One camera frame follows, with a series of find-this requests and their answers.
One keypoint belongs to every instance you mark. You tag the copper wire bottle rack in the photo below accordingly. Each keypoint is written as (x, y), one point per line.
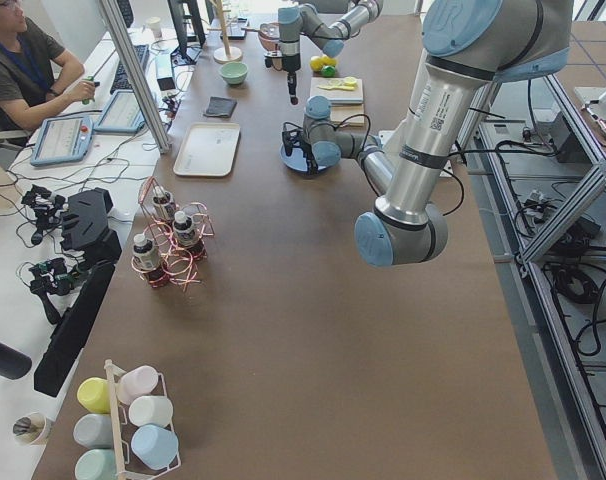
(181, 267)

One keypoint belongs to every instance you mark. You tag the yellow cup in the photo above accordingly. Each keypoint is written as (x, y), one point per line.
(93, 395)

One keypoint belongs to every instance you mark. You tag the yellow lemon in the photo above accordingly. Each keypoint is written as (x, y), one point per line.
(316, 63)

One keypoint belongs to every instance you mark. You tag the pink cup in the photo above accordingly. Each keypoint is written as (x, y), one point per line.
(136, 383)

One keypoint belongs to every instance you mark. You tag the seated person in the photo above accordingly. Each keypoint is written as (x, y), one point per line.
(39, 78)

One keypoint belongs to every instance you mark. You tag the black thermos bottle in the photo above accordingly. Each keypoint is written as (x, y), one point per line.
(13, 364)

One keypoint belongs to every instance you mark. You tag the mint green cup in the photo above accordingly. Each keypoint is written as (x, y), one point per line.
(96, 464)

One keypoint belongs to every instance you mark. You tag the blue teach pendant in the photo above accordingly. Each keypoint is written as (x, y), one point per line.
(62, 140)
(121, 115)

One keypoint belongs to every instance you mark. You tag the grey folded cloth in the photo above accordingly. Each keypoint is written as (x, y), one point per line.
(220, 107)

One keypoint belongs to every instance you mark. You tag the pink ice bowl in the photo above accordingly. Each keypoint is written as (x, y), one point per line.
(269, 36)

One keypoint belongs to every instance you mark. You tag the light blue cup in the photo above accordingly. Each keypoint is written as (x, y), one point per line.
(156, 447)

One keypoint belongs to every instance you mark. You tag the tea bottle white cap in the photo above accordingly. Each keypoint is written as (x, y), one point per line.
(187, 236)

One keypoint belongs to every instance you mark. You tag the yellow plastic knife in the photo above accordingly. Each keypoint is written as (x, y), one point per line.
(337, 86)

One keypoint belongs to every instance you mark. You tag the wooden cup rack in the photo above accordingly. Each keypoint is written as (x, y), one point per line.
(127, 466)

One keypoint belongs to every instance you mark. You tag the white cup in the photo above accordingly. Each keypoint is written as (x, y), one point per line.
(149, 409)

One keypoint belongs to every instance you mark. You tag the cream rabbit tray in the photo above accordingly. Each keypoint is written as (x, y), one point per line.
(207, 150)

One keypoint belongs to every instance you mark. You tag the green lime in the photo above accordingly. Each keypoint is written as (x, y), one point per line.
(328, 71)

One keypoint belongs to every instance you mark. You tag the grey cup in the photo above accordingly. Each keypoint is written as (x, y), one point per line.
(94, 431)

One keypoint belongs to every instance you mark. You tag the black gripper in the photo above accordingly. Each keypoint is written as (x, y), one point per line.
(291, 62)
(309, 150)

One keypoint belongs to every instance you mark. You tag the aluminium frame post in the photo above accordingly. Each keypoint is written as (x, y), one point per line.
(115, 24)

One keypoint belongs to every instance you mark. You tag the wooden cup stand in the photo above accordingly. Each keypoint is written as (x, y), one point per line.
(227, 53)

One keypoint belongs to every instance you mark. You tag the blue plate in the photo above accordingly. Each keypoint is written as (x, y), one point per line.
(297, 161)

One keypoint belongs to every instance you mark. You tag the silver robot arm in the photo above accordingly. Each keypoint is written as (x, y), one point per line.
(467, 45)
(304, 20)

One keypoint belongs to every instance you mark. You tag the bamboo cutting board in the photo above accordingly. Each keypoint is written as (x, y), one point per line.
(347, 107)

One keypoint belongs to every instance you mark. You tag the green bowl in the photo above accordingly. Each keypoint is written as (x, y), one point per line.
(234, 73)

